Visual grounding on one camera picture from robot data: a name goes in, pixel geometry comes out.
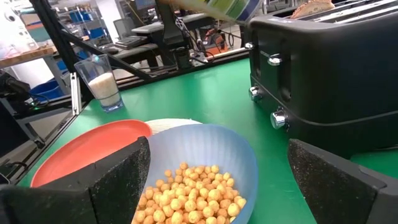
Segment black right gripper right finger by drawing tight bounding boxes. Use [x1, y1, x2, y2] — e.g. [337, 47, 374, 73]
[287, 138, 398, 224]

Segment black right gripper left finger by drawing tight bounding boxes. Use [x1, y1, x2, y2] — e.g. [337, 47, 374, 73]
[0, 136, 152, 224]

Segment brown toast slice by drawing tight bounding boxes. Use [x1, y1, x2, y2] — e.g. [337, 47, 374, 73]
[290, 0, 336, 19]

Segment panda puffs cereal box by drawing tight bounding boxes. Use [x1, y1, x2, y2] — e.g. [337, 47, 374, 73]
[164, 0, 265, 23]

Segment orange plate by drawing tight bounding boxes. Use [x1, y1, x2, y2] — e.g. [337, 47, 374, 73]
[30, 119, 153, 188]

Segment orange cereal puffs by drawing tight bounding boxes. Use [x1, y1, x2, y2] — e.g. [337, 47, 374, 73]
[132, 161, 248, 224]

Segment glass of milk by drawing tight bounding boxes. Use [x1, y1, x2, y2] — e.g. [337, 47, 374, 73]
[73, 54, 124, 113]

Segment blue plastic bin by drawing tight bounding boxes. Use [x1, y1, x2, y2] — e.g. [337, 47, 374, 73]
[68, 11, 94, 23]
[88, 27, 106, 40]
[29, 79, 68, 102]

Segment black four-slot toaster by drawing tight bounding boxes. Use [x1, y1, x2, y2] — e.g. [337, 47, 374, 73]
[247, 0, 398, 159]

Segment light blue bowl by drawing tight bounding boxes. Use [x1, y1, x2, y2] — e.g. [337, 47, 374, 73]
[132, 123, 259, 224]

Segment wooden workbench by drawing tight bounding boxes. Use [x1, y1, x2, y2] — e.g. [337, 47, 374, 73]
[0, 45, 58, 70]

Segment green table mat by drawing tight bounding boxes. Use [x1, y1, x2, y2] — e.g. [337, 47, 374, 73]
[17, 57, 398, 224]

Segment black keyboard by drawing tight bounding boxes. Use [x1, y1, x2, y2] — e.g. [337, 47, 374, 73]
[114, 35, 149, 50]

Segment grey office chair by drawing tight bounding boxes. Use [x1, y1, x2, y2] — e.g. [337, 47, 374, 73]
[113, 17, 139, 40]

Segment white machine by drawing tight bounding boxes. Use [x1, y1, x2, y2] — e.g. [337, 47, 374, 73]
[0, 0, 40, 52]

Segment grey desk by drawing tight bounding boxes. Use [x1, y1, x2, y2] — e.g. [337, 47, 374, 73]
[130, 12, 206, 35]

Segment orange tool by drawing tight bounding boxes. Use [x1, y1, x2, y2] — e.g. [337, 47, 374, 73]
[203, 28, 229, 56]

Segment black device with cable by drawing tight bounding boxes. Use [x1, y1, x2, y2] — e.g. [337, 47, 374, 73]
[0, 70, 32, 103]

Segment black aluminium table frame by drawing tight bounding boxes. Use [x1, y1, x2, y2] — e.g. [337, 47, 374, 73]
[29, 0, 249, 116]

